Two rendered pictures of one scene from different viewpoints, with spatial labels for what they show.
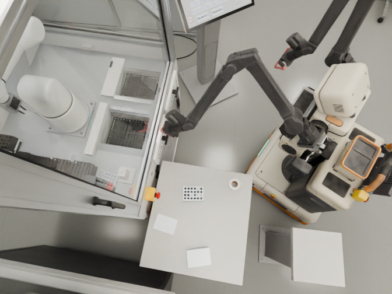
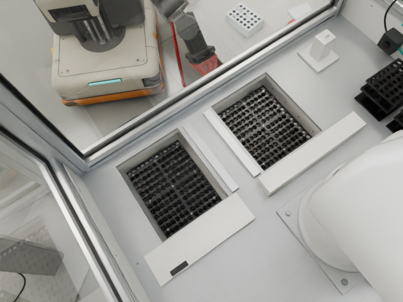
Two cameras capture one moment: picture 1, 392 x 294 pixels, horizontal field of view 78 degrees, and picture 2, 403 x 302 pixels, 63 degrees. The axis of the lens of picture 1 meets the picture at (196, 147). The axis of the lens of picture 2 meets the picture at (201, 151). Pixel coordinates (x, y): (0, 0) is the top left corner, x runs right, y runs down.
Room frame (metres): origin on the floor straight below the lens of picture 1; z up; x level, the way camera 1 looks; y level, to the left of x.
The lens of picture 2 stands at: (0.94, 0.63, 1.77)
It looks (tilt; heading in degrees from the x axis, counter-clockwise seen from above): 67 degrees down; 233
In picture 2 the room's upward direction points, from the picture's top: 9 degrees counter-clockwise
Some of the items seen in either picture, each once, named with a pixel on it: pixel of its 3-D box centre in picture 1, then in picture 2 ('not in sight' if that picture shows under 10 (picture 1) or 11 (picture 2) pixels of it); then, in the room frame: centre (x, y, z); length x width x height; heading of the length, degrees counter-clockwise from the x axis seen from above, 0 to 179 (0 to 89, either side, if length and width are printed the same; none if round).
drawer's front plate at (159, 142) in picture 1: (161, 139); not in sight; (0.49, 0.21, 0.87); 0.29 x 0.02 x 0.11; 169
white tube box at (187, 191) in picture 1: (193, 193); not in sight; (0.17, 0.02, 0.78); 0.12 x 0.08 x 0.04; 88
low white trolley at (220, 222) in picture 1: (199, 219); not in sight; (0.03, -0.01, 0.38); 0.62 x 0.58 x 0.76; 169
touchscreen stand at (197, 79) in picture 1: (210, 51); not in sight; (1.42, -0.14, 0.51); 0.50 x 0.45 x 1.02; 26
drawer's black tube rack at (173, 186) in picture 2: not in sight; (174, 189); (0.84, 0.35, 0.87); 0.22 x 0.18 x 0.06; 79
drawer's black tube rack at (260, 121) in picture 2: not in sight; (262, 130); (0.53, 0.41, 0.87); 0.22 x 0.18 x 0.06; 79
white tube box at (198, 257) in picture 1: (198, 256); not in sight; (-0.18, 0.00, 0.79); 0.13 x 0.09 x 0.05; 96
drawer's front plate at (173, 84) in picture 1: (171, 94); not in sight; (0.80, 0.15, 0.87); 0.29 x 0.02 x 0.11; 169
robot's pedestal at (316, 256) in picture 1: (293, 249); not in sight; (-0.19, -0.67, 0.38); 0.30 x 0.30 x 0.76; 82
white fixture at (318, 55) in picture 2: not in sight; (322, 45); (0.26, 0.38, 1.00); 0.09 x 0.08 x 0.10; 79
